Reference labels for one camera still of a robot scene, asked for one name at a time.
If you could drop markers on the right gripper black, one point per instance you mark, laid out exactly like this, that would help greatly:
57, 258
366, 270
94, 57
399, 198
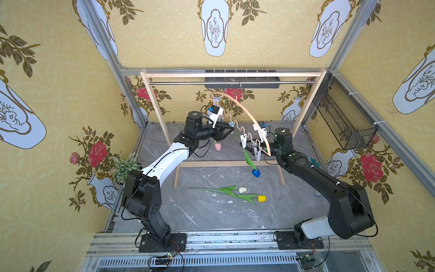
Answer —
268, 146

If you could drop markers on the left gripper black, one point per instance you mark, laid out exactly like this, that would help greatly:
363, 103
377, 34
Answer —
219, 132

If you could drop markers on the pink artificial tulip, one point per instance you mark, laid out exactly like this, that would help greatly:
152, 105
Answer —
217, 145

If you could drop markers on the curved wooden clip hanger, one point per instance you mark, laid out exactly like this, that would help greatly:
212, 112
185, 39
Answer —
232, 101

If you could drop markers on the blue artificial tulip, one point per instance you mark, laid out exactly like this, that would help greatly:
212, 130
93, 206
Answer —
243, 139

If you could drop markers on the yellow artificial tulip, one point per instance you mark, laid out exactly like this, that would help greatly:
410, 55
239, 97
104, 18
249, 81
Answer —
251, 198

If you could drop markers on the white artificial tulip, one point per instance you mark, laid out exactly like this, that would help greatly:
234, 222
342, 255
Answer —
232, 190

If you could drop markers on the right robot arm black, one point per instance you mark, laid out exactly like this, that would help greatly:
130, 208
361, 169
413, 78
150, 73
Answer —
350, 213

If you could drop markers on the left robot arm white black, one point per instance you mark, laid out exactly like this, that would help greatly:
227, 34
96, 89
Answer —
142, 197

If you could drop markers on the metal rack rod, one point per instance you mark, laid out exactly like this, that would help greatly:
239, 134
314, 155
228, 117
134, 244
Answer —
236, 82

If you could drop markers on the black vent panel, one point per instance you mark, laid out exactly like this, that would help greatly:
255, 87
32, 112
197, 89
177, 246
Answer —
242, 79

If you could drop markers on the potted green plant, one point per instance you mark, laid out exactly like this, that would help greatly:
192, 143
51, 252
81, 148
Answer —
123, 166

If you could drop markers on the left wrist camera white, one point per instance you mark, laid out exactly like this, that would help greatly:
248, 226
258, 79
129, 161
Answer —
214, 113

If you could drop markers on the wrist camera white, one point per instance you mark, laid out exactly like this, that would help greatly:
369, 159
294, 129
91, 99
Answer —
263, 130
214, 113

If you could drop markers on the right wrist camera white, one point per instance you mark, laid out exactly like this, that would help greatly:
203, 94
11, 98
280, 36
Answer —
263, 130

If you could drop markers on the black wire mesh basket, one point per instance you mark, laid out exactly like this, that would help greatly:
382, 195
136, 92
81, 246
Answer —
348, 121

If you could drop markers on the wooden clothes rack frame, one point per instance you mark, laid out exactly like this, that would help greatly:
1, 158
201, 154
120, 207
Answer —
320, 75

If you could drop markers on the metal base rail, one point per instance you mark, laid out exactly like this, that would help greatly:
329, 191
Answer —
233, 247

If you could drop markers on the electronics board with wires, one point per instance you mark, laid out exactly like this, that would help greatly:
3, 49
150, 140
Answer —
161, 263

